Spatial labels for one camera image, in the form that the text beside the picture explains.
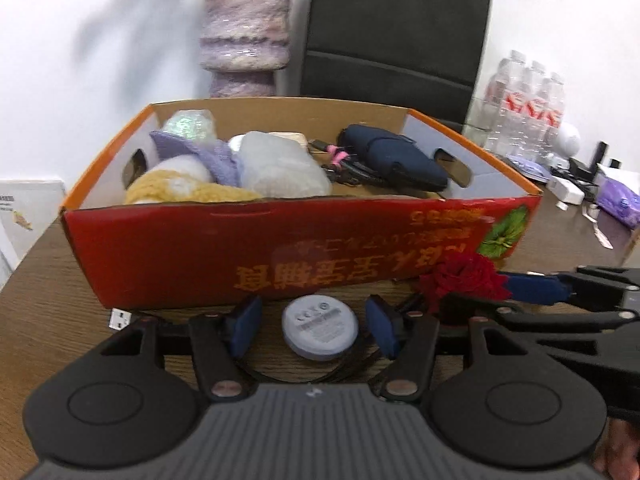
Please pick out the red artificial rose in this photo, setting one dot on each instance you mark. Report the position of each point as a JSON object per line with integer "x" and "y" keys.
{"x": 465, "y": 275}

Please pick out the white printed carton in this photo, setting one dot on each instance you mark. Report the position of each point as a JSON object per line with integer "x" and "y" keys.
{"x": 30, "y": 210}

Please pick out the red cardboard box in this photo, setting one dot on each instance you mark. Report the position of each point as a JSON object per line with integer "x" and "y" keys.
{"x": 200, "y": 250}

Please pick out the wooden desktop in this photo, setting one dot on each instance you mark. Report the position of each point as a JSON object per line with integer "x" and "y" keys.
{"x": 45, "y": 285}

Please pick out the white lavender tray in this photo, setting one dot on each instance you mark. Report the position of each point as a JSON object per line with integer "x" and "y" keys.
{"x": 530, "y": 167}

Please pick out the purple woven pouch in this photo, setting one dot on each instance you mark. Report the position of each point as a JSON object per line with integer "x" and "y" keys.
{"x": 210, "y": 160}

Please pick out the white round robot speaker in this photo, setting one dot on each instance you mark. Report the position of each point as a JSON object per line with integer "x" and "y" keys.
{"x": 567, "y": 137}

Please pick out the white round charger puck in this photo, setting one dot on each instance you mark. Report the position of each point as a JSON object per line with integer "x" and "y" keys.
{"x": 320, "y": 325}

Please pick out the white paper strip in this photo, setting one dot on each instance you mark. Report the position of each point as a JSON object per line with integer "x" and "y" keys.
{"x": 597, "y": 225}

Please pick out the purple tissue packet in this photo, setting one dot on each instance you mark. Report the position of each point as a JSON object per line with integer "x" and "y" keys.
{"x": 620, "y": 200}

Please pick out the iridescent plastic bag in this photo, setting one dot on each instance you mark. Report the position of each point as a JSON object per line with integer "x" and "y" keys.
{"x": 187, "y": 122}

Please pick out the person's right hand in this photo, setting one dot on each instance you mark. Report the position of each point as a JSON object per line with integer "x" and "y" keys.
{"x": 620, "y": 452}

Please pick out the purple mottled ceramic vase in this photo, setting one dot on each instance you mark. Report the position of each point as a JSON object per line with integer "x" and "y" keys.
{"x": 245, "y": 25}

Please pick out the yellow white spotted plush toy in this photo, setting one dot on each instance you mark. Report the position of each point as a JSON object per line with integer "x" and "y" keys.
{"x": 165, "y": 185}

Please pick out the black upright device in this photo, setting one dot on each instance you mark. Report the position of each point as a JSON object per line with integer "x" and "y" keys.
{"x": 601, "y": 155}

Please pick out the clear water bottle red label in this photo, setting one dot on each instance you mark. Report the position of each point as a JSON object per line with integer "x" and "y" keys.
{"x": 532, "y": 100}
{"x": 554, "y": 110}
{"x": 502, "y": 95}

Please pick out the navy zipper case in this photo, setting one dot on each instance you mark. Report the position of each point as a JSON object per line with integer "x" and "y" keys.
{"x": 395, "y": 155}

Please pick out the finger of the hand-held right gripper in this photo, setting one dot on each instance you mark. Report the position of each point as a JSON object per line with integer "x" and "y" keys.
{"x": 550, "y": 319}
{"x": 540, "y": 287}

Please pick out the clear glass cup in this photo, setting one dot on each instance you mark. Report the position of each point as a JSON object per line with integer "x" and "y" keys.
{"x": 480, "y": 120}

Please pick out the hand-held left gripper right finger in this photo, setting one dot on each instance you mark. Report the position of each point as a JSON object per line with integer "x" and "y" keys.
{"x": 382, "y": 325}

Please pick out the white charger block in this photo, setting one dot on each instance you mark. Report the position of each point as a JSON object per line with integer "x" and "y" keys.
{"x": 565, "y": 187}

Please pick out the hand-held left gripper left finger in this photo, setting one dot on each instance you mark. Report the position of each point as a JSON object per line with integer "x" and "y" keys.
{"x": 245, "y": 325}

